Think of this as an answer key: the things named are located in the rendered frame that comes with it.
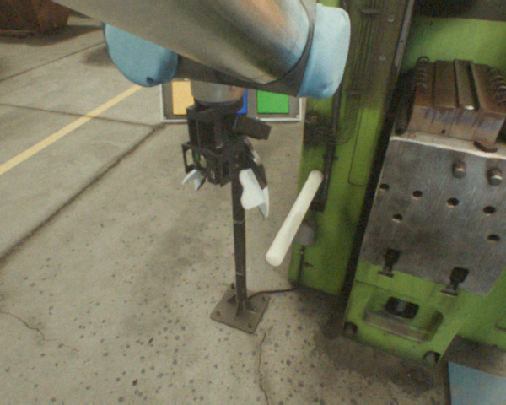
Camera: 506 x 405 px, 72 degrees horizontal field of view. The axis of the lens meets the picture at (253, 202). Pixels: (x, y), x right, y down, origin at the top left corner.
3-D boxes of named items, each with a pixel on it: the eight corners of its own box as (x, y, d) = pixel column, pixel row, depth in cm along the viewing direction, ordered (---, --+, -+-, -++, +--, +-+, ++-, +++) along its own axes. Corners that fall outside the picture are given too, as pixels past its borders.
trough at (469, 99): (481, 113, 81) (484, 107, 80) (457, 109, 83) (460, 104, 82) (471, 65, 112) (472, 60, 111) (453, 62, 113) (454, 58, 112)
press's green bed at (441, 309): (434, 374, 131) (486, 296, 103) (337, 337, 143) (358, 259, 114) (437, 271, 171) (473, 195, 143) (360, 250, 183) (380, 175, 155)
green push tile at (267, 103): (288, 113, 83) (288, 80, 82) (257, 113, 83) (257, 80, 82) (287, 114, 85) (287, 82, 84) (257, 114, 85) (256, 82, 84)
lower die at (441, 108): (492, 143, 84) (508, 110, 79) (406, 129, 90) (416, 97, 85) (479, 89, 114) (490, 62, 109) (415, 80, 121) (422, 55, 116)
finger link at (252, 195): (250, 233, 56) (220, 184, 53) (268, 213, 60) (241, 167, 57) (264, 229, 54) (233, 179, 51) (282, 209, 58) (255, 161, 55)
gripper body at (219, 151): (184, 176, 55) (174, 102, 47) (217, 153, 60) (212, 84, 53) (223, 191, 51) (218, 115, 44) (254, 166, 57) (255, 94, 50)
